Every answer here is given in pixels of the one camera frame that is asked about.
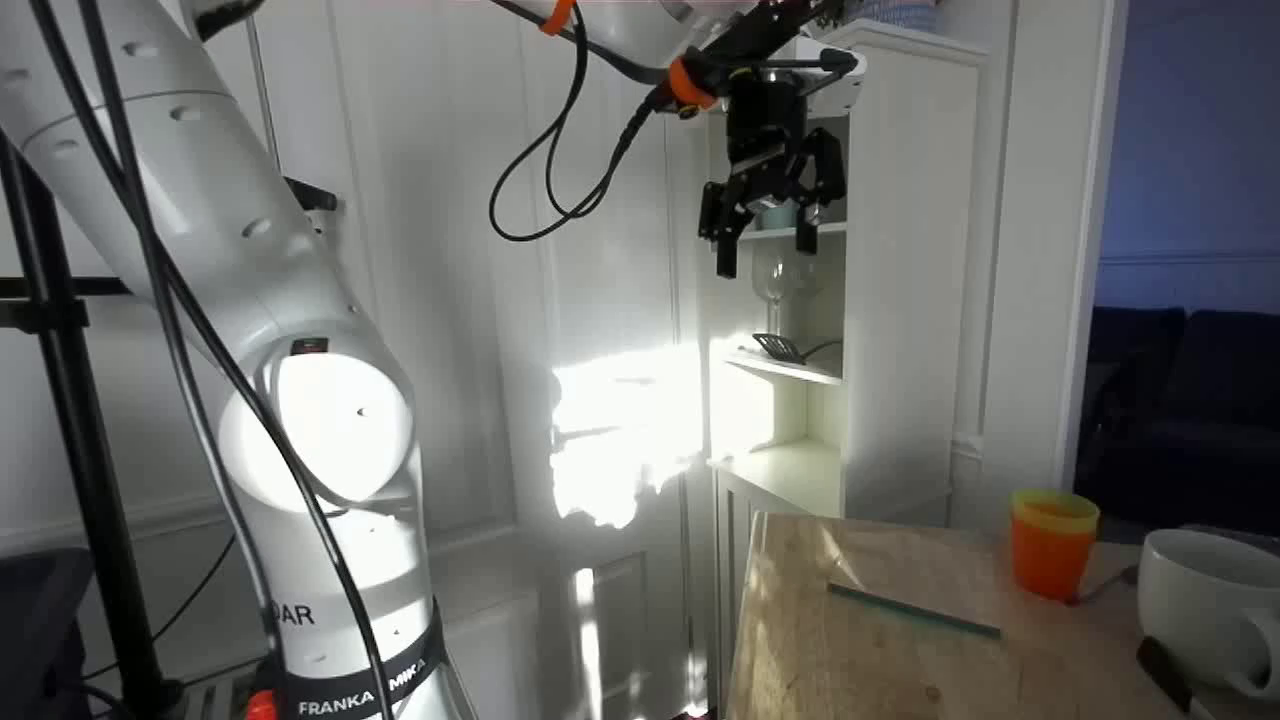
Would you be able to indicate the white ceramic mug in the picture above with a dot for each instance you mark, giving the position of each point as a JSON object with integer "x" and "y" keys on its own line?
{"x": 1201, "y": 603}

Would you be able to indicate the white cabinet with shelves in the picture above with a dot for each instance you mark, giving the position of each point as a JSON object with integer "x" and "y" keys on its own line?
{"x": 915, "y": 265}

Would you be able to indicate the orange and yellow plastic cup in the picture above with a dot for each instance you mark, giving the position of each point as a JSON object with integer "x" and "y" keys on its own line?
{"x": 1054, "y": 553}

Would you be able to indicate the red knob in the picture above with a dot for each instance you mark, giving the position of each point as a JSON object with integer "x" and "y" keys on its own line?
{"x": 260, "y": 707}

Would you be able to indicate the clear wine glass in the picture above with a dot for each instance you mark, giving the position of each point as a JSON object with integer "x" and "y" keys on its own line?
{"x": 782, "y": 287}

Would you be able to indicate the light blue cup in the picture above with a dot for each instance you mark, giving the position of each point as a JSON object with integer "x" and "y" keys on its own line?
{"x": 776, "y": 212}

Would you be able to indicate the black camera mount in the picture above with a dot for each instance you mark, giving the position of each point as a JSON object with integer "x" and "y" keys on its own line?
{"x": 312, "y": 195}

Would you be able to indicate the metal spoon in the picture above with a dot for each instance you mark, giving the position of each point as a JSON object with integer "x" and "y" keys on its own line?
{"x": 1100, "y": 584}

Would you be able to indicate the black object on shelf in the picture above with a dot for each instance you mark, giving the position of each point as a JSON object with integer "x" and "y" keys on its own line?
{"x": 782, "y": 344}

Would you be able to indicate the black tripod stand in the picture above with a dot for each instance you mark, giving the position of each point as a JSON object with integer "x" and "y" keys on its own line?
{"x": 83, "y": 442}

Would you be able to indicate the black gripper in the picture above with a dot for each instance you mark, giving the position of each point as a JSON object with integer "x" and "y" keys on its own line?
{"x": 768, "y": 122}

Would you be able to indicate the green plastic strip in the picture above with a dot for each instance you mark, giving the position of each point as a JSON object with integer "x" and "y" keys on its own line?
{"x": 923, "y": 613}

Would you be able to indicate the dark sofa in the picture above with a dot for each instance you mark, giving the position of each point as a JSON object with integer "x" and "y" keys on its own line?
{"x": 1185, "y": 412}

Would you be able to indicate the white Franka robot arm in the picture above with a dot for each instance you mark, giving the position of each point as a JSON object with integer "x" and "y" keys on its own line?
{"x": 201, "y": 202}

